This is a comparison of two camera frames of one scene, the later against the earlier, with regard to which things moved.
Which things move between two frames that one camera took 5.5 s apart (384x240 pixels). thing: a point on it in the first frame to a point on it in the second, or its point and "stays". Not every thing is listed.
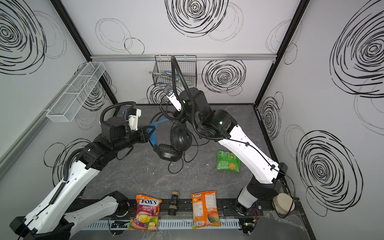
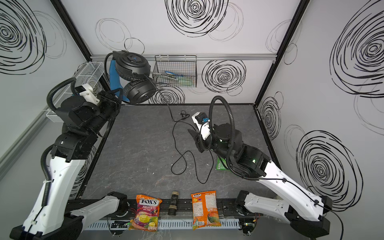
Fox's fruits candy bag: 146,215 stays
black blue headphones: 181,141 to 129,72
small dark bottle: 172,208 stays
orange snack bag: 205,211 stays
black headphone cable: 183,158 to 182,156
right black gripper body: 186,113 to 199,142
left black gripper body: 144,133 to 111,100
